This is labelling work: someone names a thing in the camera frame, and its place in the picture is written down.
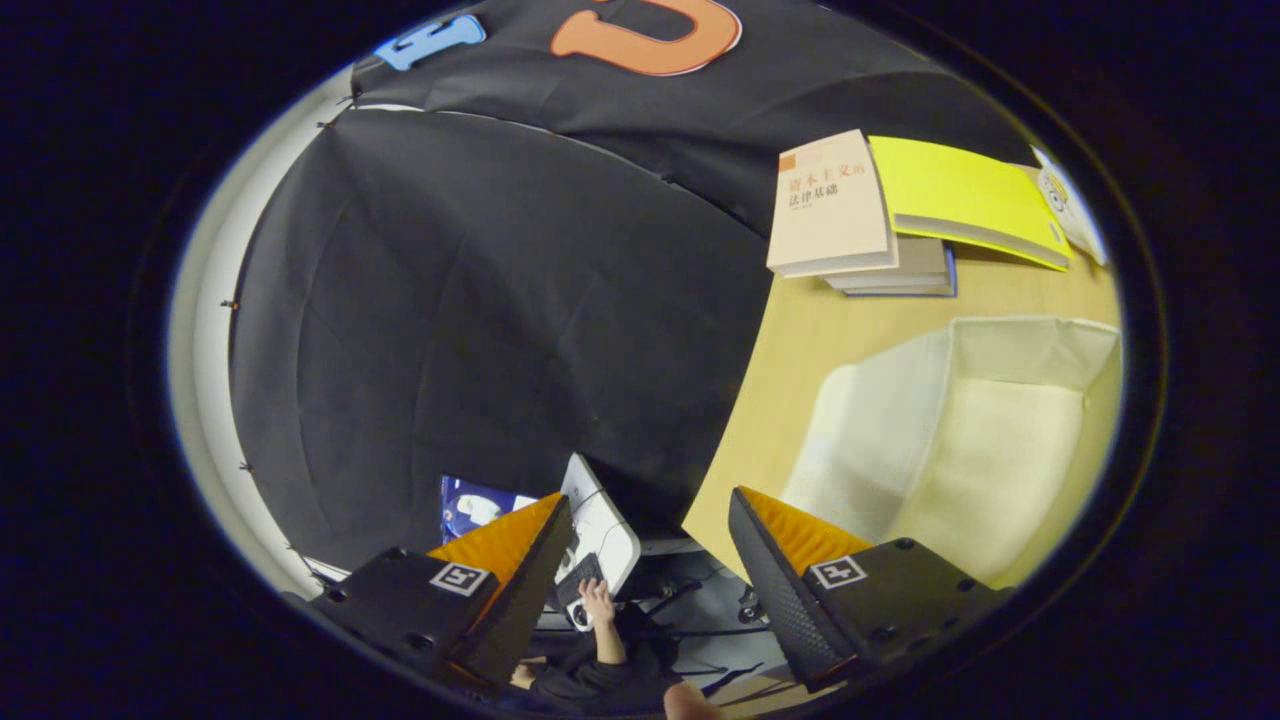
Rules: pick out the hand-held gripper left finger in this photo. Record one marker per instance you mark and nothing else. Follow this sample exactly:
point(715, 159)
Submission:
point(525, 600)

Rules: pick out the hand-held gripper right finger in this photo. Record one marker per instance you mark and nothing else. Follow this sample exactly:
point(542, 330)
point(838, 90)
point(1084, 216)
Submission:
point(780, 600)

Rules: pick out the white fabric storage box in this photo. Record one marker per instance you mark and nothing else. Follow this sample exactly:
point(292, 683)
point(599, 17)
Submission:
point(1000, 430)

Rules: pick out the white laptop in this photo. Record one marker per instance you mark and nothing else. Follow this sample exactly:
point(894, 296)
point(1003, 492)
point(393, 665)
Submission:
point(605, 525)

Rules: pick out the blue printed bag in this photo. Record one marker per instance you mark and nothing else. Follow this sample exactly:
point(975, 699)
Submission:
point(465, 505)

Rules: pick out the beige book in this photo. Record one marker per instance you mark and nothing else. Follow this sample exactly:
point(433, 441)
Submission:
point(830, 210)

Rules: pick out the yellow book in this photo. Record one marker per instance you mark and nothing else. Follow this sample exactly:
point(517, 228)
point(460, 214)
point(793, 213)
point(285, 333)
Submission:
point(960, 185)

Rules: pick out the white plush toy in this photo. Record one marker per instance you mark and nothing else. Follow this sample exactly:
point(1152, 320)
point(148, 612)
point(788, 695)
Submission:
point(1065, 205)

